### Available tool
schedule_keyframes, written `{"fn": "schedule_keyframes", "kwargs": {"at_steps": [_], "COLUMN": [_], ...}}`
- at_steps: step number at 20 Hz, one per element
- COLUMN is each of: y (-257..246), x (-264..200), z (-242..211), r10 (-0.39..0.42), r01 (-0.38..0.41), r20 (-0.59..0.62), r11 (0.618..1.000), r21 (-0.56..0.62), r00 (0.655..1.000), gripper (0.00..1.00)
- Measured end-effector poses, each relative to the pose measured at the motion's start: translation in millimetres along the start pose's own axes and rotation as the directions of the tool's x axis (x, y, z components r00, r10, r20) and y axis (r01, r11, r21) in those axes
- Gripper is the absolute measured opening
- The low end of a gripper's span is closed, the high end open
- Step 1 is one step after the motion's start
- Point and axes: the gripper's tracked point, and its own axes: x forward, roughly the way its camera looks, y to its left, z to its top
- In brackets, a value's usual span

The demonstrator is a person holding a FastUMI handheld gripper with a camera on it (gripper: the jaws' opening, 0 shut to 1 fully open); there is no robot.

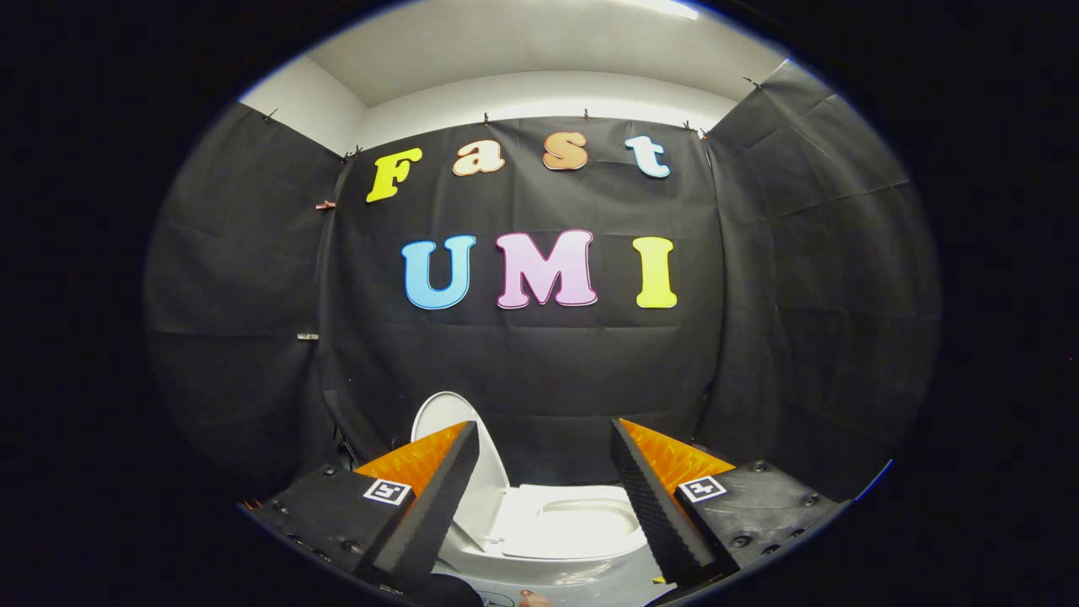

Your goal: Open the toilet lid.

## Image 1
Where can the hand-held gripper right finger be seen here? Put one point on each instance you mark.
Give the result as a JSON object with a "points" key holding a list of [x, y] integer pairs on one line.
{"points": [[653, 523]]}

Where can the white toilet bowl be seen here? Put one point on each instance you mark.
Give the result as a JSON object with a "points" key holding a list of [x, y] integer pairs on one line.
{"points": [[573, 523]]}

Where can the black backdrop cloth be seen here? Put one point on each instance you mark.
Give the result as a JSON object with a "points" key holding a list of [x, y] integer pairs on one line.
{"points": [[548, 362]]}

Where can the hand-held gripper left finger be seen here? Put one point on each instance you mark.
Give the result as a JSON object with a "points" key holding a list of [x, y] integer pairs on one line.
{"points": [[434, 514]]}

